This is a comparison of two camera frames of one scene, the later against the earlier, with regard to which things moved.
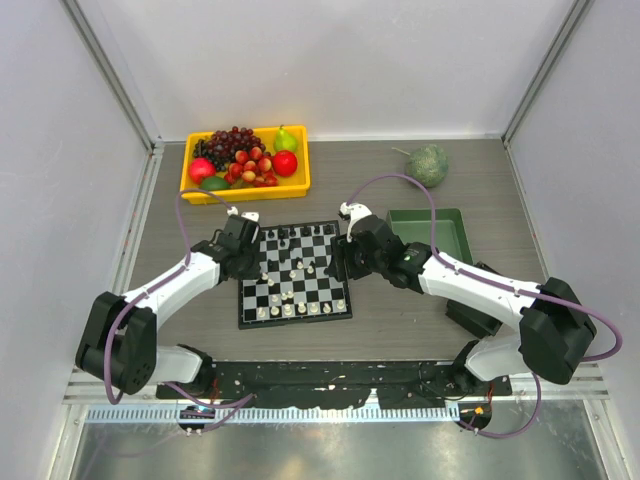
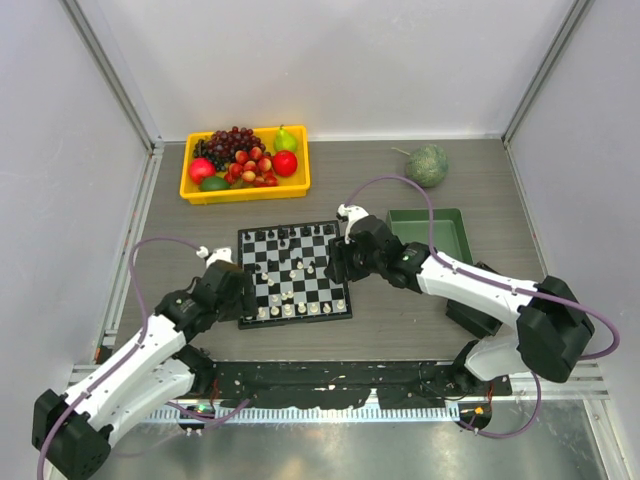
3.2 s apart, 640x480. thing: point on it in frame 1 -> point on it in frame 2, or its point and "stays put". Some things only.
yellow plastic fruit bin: [290, 186] stays put
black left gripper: [253, 271] -> [245, 302]
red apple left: [200, 168] stays put
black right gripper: [341, 252] stays put
